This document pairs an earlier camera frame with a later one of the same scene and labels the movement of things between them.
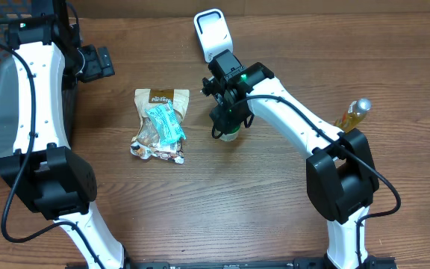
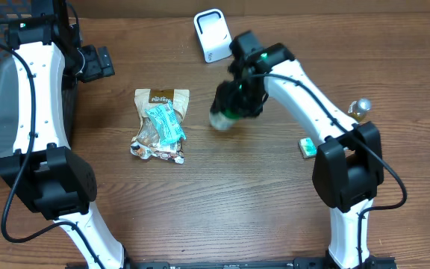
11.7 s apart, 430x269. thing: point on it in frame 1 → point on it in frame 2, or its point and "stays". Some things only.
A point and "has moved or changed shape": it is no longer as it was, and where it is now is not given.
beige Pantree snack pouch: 147,142 stays
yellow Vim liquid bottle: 354,113 stays
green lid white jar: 229,137 has moved or changed shape
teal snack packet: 164,117 stays
